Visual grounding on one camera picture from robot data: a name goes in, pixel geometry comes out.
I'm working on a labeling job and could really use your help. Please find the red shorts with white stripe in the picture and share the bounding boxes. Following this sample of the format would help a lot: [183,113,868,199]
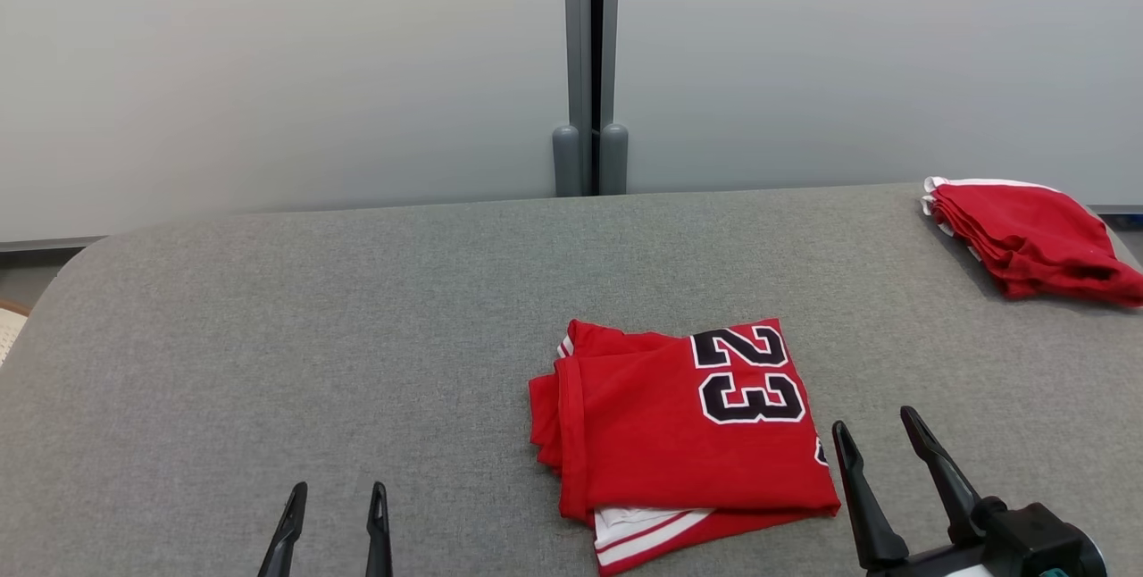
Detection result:
[920,175,1143,309]

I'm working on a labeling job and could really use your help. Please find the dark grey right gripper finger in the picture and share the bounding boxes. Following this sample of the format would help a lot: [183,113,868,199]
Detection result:
[899,406,984,548]
[830,420,911,572]

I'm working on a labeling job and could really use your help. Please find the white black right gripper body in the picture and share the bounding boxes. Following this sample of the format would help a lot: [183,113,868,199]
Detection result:
[860,543,998,577]

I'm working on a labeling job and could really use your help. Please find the beige woven chair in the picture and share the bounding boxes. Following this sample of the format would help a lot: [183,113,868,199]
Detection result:
[0,298,33,369]

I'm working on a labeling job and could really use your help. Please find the red number 23 jersey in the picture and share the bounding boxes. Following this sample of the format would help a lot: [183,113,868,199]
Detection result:
[527,318,842,577]

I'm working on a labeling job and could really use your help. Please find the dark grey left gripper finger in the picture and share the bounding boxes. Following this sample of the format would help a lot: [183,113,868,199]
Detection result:
[364,481,394,577]
[257,481,309,577]

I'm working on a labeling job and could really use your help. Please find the grey partition post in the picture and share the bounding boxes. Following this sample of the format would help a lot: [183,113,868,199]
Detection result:
[551,0,630,198]

